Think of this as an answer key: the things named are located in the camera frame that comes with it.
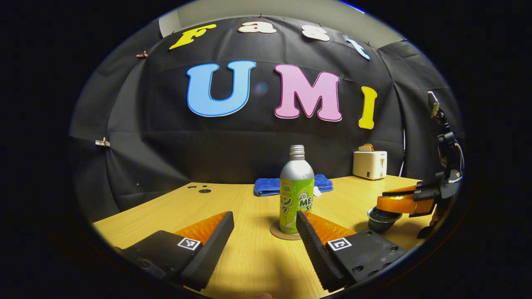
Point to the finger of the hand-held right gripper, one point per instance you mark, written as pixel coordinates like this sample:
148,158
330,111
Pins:
403,204
399,193

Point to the bread slice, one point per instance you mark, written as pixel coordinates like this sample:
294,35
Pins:
365,148

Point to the folded blue towel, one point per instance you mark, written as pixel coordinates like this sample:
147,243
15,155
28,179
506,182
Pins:
266,186

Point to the white clip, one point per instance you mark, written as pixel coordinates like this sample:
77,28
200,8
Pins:
102,143

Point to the black backdrop cloth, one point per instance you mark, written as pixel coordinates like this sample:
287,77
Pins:
166,145

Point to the white toaster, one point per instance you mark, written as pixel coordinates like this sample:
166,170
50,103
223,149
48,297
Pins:
369,165

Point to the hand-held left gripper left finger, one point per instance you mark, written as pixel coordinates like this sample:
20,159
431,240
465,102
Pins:
212,249

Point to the silver green water bottle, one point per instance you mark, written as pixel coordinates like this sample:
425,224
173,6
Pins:
296,174

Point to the red clip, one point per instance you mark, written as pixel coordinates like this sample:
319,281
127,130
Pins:
142,54

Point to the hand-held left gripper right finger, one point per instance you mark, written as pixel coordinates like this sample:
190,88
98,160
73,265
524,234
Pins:
311,249

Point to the round brown coaster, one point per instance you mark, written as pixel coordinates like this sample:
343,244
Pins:
276,233

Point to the blue teacup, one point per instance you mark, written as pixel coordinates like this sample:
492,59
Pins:
380,226

